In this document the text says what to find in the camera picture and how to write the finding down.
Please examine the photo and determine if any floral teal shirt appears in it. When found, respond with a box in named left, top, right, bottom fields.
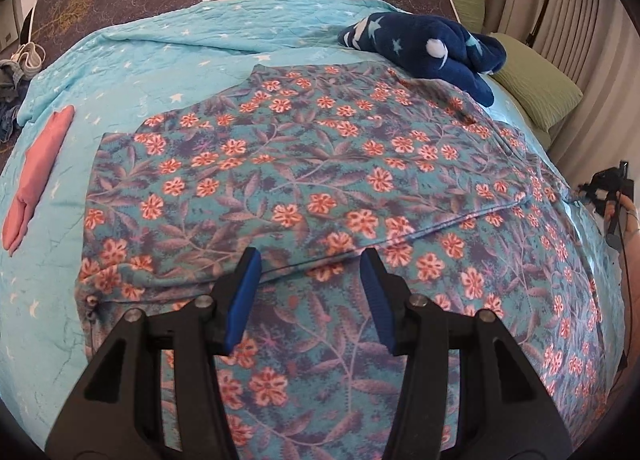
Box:
left=76, top=62, right=625, bottom=459

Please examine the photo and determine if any blue denim clothes pile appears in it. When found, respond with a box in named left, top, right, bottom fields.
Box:
left=0, top=60, right=28, bottom=143

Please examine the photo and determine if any person right hand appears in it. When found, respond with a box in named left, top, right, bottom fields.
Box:
left=603, top=193, right=639, bottom=262

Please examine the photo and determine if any green pillow front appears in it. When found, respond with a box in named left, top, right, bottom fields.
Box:
left=490, top=32, right=582, bottom=132

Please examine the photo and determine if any green pillow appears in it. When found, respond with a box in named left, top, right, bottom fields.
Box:
left=490, top=32, right=582, bottom=132
left=452, top=0, right=486, bottom=32

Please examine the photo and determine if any beige curtain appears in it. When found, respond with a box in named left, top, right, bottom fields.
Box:
left=489, top=0, right=639, bottom=184

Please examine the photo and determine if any green pillow back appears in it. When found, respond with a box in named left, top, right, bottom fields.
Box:
left=452, top=0, right=486, bottom=32

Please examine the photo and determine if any navy star blanket bundle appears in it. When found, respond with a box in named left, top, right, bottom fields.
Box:
left=337, top=12, right=506, bottom=106

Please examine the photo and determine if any folded pink garment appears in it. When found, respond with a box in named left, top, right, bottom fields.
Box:
left=2, top=105, right=75, bottom=257

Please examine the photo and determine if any light blue star quilt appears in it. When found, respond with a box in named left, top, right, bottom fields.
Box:
left=0, top=0, right=629, bottom=450

